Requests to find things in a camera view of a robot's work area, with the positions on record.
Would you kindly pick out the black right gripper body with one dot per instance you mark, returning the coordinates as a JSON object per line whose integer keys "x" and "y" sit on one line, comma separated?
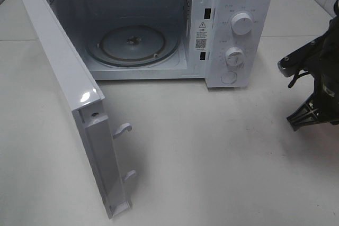
{"x": 322, "y": 105}

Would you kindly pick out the right gripper finger with grey pad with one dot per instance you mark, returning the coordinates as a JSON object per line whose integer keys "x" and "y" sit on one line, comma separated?
{"x": 305, "y": 58}

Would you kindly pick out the white timer knob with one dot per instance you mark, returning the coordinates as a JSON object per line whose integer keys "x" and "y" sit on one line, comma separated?
{"x": 234, "y": 56}

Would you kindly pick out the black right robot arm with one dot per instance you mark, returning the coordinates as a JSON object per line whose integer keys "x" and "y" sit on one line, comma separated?
{"x": 337, "y": 6}

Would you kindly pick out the round white door button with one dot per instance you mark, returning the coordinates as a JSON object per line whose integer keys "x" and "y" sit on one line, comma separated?
{"x": 229, "y": 77}

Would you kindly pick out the upper white power knob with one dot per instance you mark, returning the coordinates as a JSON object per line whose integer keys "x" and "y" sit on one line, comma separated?
{"x": 241, "y": 23}

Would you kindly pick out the white warning label sticker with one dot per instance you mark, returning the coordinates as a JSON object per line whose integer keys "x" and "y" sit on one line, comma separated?
{"x": 201, "y": 34}

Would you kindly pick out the glass microwave turntable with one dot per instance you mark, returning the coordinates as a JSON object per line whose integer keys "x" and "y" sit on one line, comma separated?
{"x": 133, "y": 45}

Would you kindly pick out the white microwave oven body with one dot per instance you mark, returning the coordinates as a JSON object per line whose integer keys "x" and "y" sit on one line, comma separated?
{"x": 84, "y": 19}

